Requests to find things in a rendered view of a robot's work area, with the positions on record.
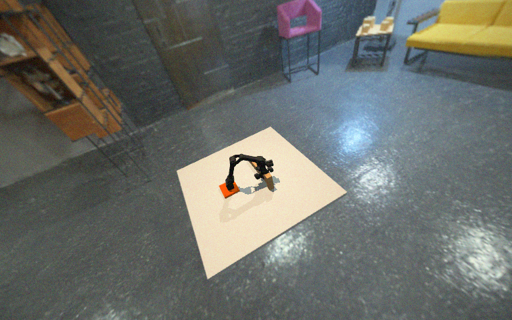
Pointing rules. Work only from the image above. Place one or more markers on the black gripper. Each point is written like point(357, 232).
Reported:
point(262, 172)

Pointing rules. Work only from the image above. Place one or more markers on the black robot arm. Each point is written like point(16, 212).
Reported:
point(259, 160)

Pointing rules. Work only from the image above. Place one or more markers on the wooden post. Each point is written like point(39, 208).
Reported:
point(269, 181)

